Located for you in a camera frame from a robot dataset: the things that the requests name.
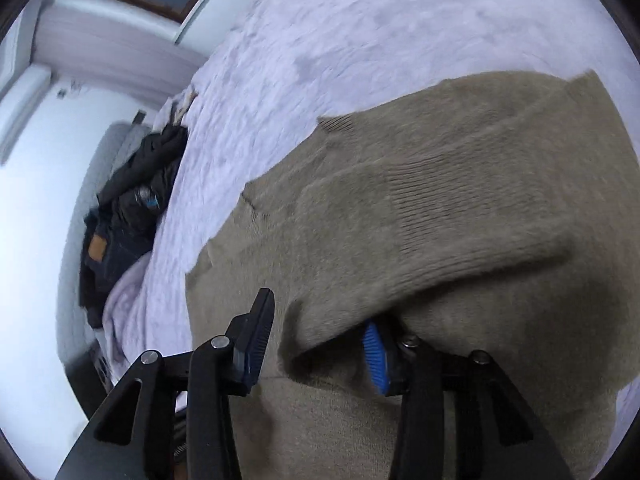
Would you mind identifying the olive knit sweater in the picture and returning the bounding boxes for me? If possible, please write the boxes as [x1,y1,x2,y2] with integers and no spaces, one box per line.
[185,70,640,480]

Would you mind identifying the beige cloth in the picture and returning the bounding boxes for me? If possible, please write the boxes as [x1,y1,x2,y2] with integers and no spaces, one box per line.
[169,87,199,127]

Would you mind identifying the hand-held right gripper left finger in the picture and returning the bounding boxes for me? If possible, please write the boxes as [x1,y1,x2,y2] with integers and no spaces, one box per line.
[54,288,276,480]

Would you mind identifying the black jacket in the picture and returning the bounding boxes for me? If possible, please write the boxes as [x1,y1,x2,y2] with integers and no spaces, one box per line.
[95,124,189,241]

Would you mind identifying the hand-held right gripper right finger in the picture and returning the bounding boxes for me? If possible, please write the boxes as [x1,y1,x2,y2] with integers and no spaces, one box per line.
[362,321,576,480]

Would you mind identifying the white fluffy blanket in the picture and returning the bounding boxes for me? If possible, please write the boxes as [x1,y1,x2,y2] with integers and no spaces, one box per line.
[102,0,640,461]

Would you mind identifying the dark blue jeans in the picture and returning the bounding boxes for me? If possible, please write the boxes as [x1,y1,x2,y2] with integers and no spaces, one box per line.
[79,209,157,328]

